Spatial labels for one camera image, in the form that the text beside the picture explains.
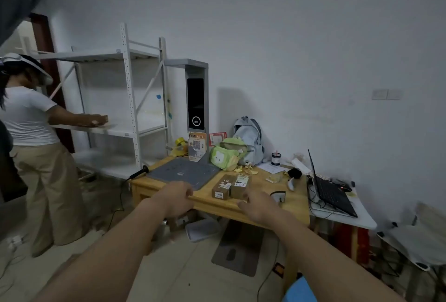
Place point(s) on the pile of yellow stickers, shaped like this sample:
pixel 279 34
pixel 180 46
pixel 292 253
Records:
pixel 251 172

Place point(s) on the green plush bag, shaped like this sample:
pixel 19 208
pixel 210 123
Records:
pixel 223 159

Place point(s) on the white flat box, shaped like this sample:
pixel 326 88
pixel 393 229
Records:
pixel 202 230

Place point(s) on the grey scanning kiosk machine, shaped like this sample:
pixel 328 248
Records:
pixel 181 173

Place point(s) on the pale yellow backing paper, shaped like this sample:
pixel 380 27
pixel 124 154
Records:
pixel 238 169

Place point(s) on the grey handheld barcode scanner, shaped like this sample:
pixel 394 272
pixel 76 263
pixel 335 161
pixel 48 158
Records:
pixel 278 196

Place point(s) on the orange poster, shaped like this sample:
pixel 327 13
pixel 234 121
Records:
pixel 196 146

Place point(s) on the white paper packet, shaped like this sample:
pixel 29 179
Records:
pixel 300 164

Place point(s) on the person's right forearm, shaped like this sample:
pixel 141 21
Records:
pixel 324 263

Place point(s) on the grey floor mat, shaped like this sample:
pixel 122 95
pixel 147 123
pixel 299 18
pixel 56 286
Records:
pixel 237 249

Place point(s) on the black round tape roll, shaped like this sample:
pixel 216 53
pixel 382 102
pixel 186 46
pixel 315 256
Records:
pixel 276 159

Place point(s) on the white printed paper sheet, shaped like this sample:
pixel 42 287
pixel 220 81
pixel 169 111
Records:
pixel 271 168

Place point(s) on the red sign card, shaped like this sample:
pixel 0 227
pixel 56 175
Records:
pixel 217 139

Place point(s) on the light blue backpack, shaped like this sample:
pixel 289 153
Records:
pixel 249 134

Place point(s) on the person's left hand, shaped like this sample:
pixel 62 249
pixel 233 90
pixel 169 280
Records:
pixel 174 198

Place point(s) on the blue stool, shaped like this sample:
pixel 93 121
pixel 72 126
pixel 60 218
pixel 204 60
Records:
pixel 299 293

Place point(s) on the dark grey board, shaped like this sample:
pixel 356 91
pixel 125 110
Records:
pixel 17 5

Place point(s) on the black laptop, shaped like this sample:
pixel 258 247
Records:
pixel 331 194

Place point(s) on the white wall socket plate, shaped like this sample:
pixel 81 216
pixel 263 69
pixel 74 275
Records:
pixel 386 94

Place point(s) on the white folding chair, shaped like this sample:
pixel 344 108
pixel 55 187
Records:
pixel 418 239

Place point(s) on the person's left forearm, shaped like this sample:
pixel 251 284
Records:
pixel 104 260

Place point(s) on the dark brown door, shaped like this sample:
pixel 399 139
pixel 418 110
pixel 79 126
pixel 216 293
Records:
pixel 52 68

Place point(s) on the red stool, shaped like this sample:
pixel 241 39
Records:
pixel 348 242

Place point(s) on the yellow tape roll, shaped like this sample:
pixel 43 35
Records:
pixel 180 143

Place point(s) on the white metal shelf rack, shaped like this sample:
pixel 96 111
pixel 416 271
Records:
pixel 127 68

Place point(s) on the black handheld scanner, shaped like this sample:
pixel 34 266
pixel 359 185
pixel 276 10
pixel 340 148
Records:
pixel 139 173

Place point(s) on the cardboard parcel with white label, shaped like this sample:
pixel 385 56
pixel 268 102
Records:
pixel 240 187

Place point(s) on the black pouch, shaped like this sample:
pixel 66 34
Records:
pixel 294 173

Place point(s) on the person's right hand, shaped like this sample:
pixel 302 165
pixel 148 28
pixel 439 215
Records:
pixel 258 208

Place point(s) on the white visor headset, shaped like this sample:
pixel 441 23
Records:
pixel 21 61

